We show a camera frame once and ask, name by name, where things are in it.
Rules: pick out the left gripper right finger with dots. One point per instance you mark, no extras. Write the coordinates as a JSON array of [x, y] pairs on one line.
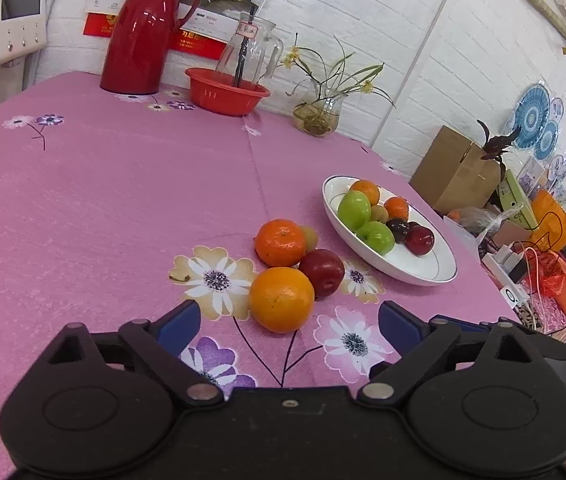
[[426, 350]]

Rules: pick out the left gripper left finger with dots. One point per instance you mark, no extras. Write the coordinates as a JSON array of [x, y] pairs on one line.
[[154, 349]]

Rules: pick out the red plum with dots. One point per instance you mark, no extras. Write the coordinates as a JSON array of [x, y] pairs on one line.
[[420, 240], [324, 270]]

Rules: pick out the dark cherry plum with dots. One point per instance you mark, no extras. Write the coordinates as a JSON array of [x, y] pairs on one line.
[[400, 229]]

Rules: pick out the green apple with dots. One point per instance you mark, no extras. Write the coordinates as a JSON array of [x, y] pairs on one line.
[[354, 210], [377, 236]]

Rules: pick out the textured mandarin orange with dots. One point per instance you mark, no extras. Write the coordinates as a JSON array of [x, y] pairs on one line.
[[397, 208]]

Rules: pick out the plaid cloth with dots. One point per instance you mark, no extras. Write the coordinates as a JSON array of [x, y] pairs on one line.
[[541, 314]]

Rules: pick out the white ceramic plate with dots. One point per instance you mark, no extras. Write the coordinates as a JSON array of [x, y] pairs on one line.
[[438, 267]]

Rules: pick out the white power strip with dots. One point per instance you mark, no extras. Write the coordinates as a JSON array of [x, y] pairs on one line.
[[507, 268]]

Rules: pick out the large smooth orange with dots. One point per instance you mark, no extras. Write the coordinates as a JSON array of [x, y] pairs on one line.
[[281, 299]]

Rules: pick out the white plastic bag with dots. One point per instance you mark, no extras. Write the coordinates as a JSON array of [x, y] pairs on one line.
[[472, 225]]

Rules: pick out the orange paper bag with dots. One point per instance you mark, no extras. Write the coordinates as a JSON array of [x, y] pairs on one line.
[[550, 234]]

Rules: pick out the small brown longan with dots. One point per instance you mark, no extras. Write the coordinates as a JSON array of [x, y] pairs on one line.
[[311, 238]]

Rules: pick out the mandarin orange on table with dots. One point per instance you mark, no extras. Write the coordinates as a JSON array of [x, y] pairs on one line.
[[280, 242]]

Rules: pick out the pink floral tablecloth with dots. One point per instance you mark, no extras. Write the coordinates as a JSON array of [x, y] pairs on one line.
[[114, 208]]

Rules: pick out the brown cardboard box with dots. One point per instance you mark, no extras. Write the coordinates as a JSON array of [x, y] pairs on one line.
[[453, 175]]

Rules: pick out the green box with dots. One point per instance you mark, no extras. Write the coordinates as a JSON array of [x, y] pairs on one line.
[[515, 202]]

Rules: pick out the dark purple leaf plant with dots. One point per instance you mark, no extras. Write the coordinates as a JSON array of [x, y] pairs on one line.
[[495, 146]]

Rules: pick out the glass vase with plant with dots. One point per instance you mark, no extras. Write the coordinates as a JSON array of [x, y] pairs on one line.
[[318, 111]]

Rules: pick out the red plastic basket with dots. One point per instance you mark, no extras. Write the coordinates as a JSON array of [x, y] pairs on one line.
[[216, 92]]

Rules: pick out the clear glass pitcher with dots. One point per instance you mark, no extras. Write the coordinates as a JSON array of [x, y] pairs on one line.
[[253, 52]]

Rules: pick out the red thermos jug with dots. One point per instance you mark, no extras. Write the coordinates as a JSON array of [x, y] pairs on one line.
[[139, 44]]

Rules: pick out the blue white wall plates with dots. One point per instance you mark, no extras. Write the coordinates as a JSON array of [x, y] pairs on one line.
[[538, 116]]

